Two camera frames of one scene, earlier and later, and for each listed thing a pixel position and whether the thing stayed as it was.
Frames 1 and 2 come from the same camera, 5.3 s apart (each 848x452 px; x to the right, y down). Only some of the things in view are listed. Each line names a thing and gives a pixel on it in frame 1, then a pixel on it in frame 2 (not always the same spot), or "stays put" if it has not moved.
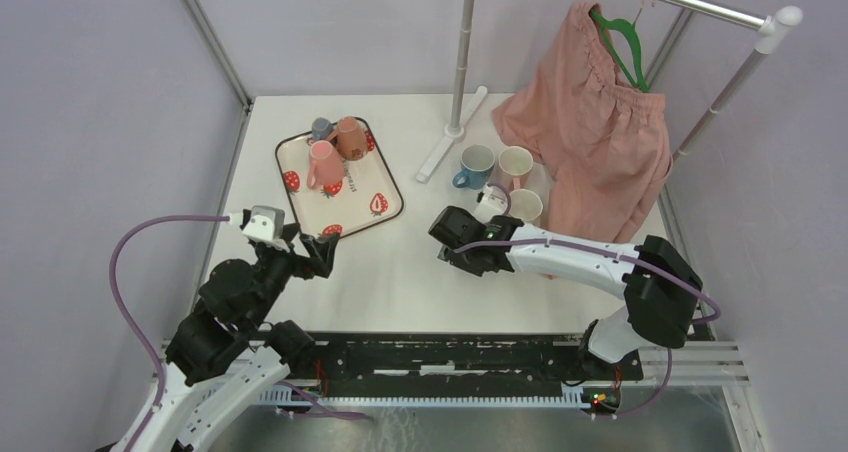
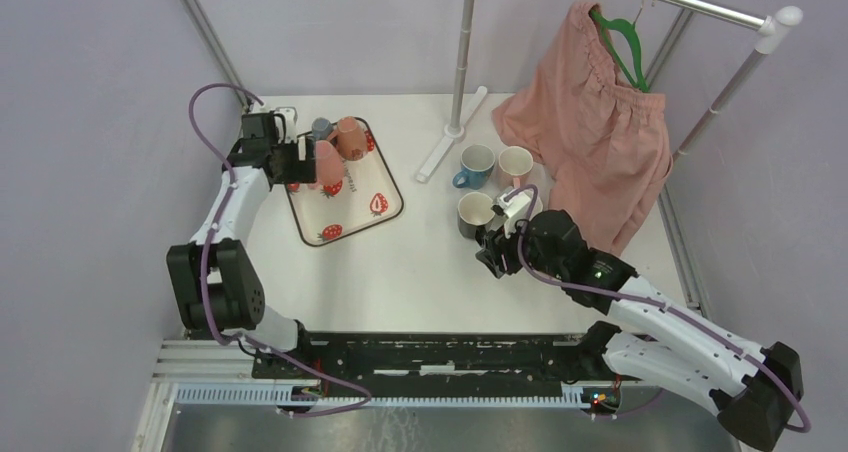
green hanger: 641,81 stays put
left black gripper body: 277,266 to 294,170
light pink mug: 516,161 stays put
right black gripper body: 460,260 to 550,266
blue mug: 476,165 stays put
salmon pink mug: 325,167 stays put
